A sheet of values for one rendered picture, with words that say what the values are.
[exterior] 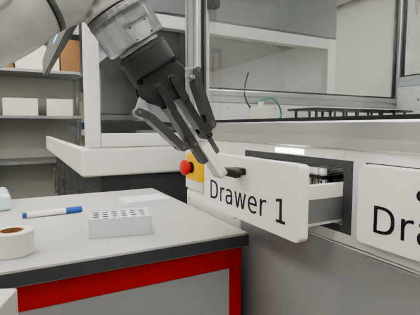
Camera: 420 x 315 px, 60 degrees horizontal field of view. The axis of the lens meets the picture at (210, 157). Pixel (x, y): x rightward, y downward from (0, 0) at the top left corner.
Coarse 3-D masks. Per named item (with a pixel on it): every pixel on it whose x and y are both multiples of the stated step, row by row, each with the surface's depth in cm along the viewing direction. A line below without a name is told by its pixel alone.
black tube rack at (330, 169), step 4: (312, 164) 77; (316, 164) 78; (320, 164) 77; (328, 168) 70; (332, 168) 71; (336, 168) 70; (340, 168) 70; (328, 172) 64; (332, 172) 64; (336, 172) 64; (340, 172) 65; (332, 176) 60; (336, 176) 61; (340, 176) 61; (328, 180) 74; (332, 180) 72; (336, 180) 75; (340, 180) 75
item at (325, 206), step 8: (312, 184) 54; (320, 184) 54; (328, 184) 55; (336, 184) 56; (312, 192) 53; (320, 192) 54; (328, 192) 55; (336, 192) 56; (312, 200) 53; (320, 200) 54; (328, 200) 55; (336, 200) 55; (312, 208) 53; (320, 208) 54; (328, 208) 55; (336, 208) 56; (312, 216) 53; (320, 216) 54; (328, 216) 55; (336, 216) 56; (312, 224) 54; (320, 224) 55
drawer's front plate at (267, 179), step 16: (224, 160) 68; (240, 160) 63; (256, 160) 58; (272, 160) 57; (208, 176) 74; (224, 176) 68; (256, 176) 59; (272, 176) 55; (288, 176) 52; (304, 176) 50; (208, 192) 74; (224, 192) 68; (256, 192) 59; (272, 192) 55; (288, 192) 52; (304, 192) 50; (224, 208) 68; (240, 208) 63; (256, 208) 59; (272, 208) 55; (288, 208) 52; (304, 208) 50; (256, 224) 59; (272, 224) 55; (288, 224) 52; (304, 224) 51; (304, 240) 51
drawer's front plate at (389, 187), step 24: (360, 168) 51; (384, 168) 47; (408, 168) 46; (360, 192) 51; (384, 192) 48; (408, 192) 45; (360, 216) 51; (384, 216) 48; (408, 216) 45; (360, 240) 51; (384, 240) 48; (408, 240) 45
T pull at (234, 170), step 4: (228, 168) 60; (232, 168) 60; (236, 168) 61; (240, 168) 61; (244, 168) 61; (228, 172) 59; (232, 172) 58; (236, 172) 58; (240, 172) 58; (244, 172) 61; (228, 176) 60; (232, 176) 58; (236, 176) 58; (240, 176) 58
